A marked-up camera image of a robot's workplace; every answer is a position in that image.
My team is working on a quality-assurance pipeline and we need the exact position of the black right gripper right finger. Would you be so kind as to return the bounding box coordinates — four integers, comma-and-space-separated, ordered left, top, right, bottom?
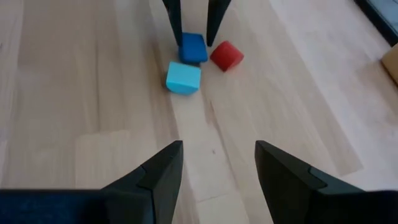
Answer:
254, 139, 368, 224

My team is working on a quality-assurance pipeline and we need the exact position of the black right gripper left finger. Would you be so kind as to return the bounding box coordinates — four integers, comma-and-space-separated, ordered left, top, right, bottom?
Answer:
103, 139, 184, 224

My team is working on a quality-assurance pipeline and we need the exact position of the light teal rectangular block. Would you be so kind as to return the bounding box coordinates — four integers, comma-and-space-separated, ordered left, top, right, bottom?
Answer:
165, 60, 202, 96

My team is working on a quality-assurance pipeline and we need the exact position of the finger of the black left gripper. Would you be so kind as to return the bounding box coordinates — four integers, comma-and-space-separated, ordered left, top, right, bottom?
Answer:
206, 0, 233, 48
161, 0, 184, 48

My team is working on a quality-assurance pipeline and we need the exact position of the red cube block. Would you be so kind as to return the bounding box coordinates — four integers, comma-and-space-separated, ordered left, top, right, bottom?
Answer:
210, 40, 245, 73

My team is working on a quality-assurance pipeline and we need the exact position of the blue half-round block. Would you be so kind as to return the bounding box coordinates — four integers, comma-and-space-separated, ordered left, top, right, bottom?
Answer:
178, 32, 209, 65

